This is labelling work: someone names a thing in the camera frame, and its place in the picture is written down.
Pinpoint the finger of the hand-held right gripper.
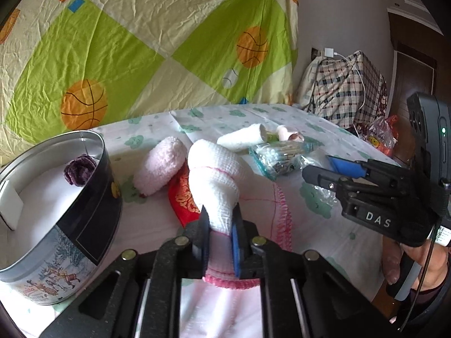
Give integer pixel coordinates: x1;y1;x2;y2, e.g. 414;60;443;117
326;154;411;184
302;165;357;202

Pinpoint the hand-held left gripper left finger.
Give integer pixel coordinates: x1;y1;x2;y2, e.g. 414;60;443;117
39;214;213;338

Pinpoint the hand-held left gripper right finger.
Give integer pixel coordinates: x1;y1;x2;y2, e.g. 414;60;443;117
231;204;400;338

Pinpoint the bag of cotton swabs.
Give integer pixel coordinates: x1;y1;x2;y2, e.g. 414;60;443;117
248;138;339;184

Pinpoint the white towel with pink edging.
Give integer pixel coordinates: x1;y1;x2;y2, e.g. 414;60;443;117
178;139;304;338

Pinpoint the round printed metal tin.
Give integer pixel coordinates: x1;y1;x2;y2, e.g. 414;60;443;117
0;130;123;305

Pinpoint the person's right hand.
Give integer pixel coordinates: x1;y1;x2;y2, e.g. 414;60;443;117
382;237;451;298

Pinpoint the orange plastic bag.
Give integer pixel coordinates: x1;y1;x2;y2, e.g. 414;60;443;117
366;114;399;158

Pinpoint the red gold-printed packet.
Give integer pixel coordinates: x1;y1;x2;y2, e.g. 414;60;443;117
167;167;205;227

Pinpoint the plaid fabric bag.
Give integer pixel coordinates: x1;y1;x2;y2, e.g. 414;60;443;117
310;51;388;129

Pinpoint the pink fluffy rolled towel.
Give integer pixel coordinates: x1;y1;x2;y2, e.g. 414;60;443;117
133;137;187;196

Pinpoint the dark wooden door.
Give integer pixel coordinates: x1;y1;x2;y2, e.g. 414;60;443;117
388;3;440;165

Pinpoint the purple knitted flower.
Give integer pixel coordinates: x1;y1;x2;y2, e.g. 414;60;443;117
64;153;98;187

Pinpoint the green basketball print sheet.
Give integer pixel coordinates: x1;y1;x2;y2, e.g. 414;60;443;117
0;0;300;167

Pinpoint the thin black cable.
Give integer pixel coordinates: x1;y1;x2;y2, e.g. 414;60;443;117
398;227;439;332

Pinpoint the white charging cable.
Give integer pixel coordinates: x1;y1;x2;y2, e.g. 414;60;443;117
335;53;366;138

